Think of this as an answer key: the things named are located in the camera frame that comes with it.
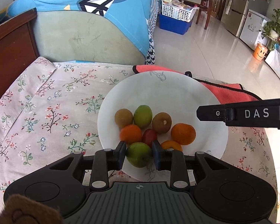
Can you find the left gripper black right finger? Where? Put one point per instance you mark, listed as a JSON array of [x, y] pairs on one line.
[[173, 161]]

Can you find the finger of the black right gripper marked das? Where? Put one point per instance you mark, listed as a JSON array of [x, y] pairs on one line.
[[264, 113]]

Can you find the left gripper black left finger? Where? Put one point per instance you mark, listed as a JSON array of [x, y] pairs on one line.
[[104, 161]]

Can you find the small orange mandarin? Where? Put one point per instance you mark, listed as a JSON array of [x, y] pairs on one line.
[[169, 144]]

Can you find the green lime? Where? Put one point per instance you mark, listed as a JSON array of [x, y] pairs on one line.
[[142, 116], [139, 154]]

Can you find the orange mandarin right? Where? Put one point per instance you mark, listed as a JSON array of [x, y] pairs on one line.
[[183, 133]]

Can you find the red cherry tomato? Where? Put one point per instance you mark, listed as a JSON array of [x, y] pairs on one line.
[[149, 136]]

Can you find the orange mandarin left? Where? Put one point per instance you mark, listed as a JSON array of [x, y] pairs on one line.
[[130, 134]]

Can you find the brown kiwi right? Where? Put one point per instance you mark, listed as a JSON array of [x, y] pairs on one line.
[[161, 123]]

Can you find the brown kiwi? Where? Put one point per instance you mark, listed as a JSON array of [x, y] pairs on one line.
[[161, 123], [123, 118]]

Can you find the brown kiwi left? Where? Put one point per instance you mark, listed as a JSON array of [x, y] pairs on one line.
[[123, 118]]

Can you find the pink fleece cloth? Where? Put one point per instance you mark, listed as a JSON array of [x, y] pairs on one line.
[[225, 93]]

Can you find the green lime on plate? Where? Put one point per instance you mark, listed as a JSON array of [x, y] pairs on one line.
[[142, 116]]

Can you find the orange smiley bucket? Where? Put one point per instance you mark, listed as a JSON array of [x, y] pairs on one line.
[[260, 51]]

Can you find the white ceramic plate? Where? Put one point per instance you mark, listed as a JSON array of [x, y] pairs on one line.
[[169, 92]]

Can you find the floral tablecloth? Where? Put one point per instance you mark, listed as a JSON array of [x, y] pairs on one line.
[[51, 110]]

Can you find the small white fridge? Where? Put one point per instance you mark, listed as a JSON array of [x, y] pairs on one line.
[[251, 33]]

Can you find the green potted plant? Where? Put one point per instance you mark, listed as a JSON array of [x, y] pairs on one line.
[[271, 30]]

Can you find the brown plush glove cuff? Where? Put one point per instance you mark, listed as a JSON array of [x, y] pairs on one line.
[[20, 209]]

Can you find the silver refrigerator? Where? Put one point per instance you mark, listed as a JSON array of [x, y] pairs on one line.
[[235, 13]]

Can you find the blue plastic storage bin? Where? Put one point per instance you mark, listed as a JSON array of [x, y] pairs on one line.
[[174, 25]]

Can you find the green sofa armrest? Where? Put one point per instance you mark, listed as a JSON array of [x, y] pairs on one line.
[[74, 35]]

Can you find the white lattice basket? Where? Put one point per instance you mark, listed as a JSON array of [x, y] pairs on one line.
[[178, 10]]

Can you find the dark wooden chair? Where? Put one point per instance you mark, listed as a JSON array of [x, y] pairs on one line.
[[205, 5]]

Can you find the blue printed blanket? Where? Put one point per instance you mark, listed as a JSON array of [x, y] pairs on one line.
[[129, 16]]

